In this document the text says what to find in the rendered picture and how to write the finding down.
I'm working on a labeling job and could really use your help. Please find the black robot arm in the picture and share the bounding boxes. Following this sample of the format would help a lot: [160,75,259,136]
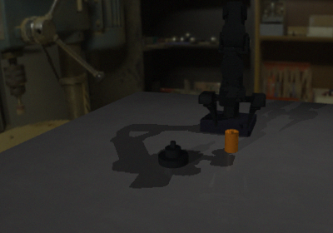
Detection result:
[218,1,250,120]

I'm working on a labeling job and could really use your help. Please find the orange knob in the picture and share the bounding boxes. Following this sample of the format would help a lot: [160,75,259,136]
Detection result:
[225,130,239,153]

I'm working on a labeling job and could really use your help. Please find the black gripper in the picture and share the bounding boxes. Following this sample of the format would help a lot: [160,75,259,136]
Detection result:
[198,74,266,129]

